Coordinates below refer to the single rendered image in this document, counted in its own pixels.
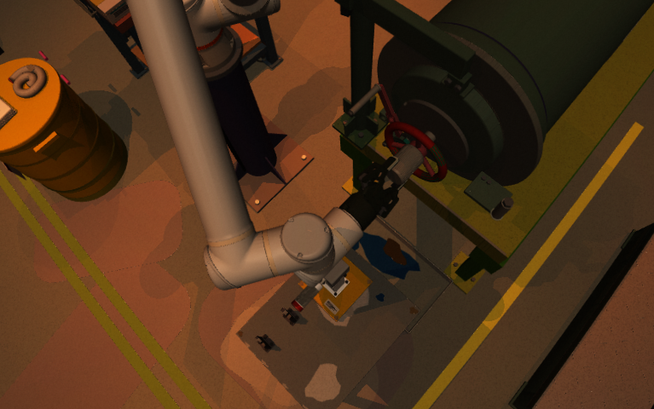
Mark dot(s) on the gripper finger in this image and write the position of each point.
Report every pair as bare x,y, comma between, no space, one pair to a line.
368,176
387,174

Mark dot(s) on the red handwheel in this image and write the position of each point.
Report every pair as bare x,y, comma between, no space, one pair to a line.
411,132

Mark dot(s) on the dark green round door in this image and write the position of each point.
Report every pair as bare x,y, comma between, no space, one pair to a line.
473,107

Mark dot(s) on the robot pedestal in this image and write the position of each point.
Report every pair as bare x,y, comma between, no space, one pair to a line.
247,130

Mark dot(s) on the orange drum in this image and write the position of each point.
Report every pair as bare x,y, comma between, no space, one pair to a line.
61,147

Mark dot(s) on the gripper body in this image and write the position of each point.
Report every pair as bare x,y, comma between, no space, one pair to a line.
370,203

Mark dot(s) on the green plate pin holder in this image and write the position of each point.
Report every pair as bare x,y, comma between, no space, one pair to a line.
487,192

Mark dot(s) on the grey short cylinder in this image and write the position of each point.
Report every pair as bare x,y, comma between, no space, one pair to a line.
405,165

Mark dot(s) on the dark green bracket block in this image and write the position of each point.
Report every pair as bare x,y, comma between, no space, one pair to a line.
360,131

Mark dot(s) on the dark green skid base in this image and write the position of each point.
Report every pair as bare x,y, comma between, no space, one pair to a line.
564,169

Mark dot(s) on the grey white small device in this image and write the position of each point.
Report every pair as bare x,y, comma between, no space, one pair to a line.
335,280

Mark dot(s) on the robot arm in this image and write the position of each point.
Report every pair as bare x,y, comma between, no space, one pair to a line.
191,124

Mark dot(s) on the dark green filter housing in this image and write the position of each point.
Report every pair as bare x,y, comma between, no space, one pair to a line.
558,62

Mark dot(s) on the orange flat box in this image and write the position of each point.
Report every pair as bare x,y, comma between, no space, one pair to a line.
355,293

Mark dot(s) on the grey floor sheet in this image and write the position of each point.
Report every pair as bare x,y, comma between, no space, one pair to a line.
355,350

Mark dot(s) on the dark blue frame stand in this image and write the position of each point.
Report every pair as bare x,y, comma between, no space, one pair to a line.
129,51

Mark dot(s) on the dark framed brown bench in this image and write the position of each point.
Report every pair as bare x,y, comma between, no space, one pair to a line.
614,333

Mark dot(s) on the black small clip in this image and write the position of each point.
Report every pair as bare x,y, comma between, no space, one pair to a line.
290,316
265,342

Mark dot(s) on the red tipped small tool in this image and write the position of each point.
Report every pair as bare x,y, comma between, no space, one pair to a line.
298,305

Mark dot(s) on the dark green davit frame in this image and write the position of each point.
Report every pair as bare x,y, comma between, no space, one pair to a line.
383,22

